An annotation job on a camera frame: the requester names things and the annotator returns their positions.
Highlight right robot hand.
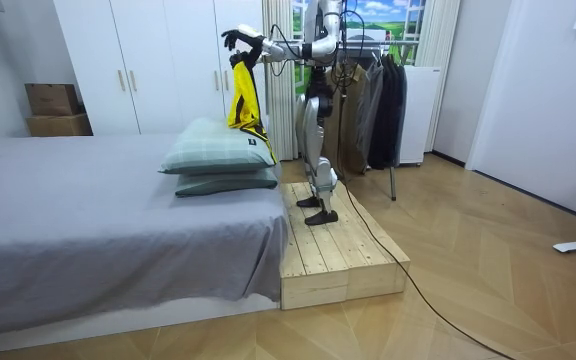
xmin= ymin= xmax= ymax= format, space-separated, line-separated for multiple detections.
xmin=228 ymin=47 xmax=263 ymax=72

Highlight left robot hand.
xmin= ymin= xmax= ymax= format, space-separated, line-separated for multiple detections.
xmin=220 ymin=24 xmax=266 ymax=52

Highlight yellow and black garment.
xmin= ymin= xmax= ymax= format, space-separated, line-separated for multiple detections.
xmin=226 ymin=60 xmax=279 ymax=165

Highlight white pleated curtain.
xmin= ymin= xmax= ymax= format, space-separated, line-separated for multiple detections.
xmin=413 ymin=0 xmax=462 ymax=154
xmin=261 ymin=0 xmax=300 ymax=162

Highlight robot body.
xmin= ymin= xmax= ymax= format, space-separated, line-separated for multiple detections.
xmin=301 ymin=0 xmax=345 ymax=101

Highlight white wardrobe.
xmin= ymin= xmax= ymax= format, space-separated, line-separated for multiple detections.
xmin=51 ymin=0 xmax=268 ymax=136

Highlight light green plaid pillow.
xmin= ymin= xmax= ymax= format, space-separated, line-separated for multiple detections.
xmin=157 ymin=117 xmax=278 ymax=176

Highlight robot legs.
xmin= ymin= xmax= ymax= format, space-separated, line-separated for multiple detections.
xmin=294 ymin=92 xmax=341 ymax=227

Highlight dark green pillow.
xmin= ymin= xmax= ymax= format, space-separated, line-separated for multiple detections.
xmin=174 ymin=167 xmax=280 ymax=199

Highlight tan hanging coat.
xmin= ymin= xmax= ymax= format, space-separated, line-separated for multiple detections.
xmin=323 ymin=63 xmax=370 ymax=177

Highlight grey hanging jacket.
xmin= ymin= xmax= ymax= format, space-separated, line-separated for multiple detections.
xmin=354 ymin=59 xmax=385 ymax=172

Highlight black hanging jacket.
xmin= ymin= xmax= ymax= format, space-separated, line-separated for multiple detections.
xmin=366 ymin=53 xmax=409 ymax=171

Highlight white low cabinet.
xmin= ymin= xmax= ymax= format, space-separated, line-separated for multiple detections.
xmin=398 ymin=65 xmax=442 ymax=167

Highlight metal clothes rack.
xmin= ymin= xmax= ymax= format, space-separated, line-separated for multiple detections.
xmin=287 ymin=38 xmax=422 ymax=203

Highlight dark brown cardboard box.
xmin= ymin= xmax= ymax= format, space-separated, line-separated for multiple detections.
xmin=24 ymin=82 xmax=82 ymax=118

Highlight light brown cardboard box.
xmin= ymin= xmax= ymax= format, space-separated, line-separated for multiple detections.
xmin=25 ymin=113 xmax=94 ymax=138

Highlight wooden pallet platform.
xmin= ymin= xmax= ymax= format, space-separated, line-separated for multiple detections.
xmin=278 ymin=180 xmax=412 ymax=311

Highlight grey bed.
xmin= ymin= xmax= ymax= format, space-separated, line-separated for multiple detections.
xmin=0 ymin=131 xmax=290 ymax=357

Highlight cable bundle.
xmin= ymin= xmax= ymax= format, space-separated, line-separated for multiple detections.
xmin=340 ymin=0 xmax=367 ymax=56

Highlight window landscape wall poster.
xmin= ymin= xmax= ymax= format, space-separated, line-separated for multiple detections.
xmin=291 ymin=0 xmax=427 ymax=97

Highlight black floor cable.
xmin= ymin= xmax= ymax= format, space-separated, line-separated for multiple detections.
xmin=336 ymin=74 xmax=519 ymax=360

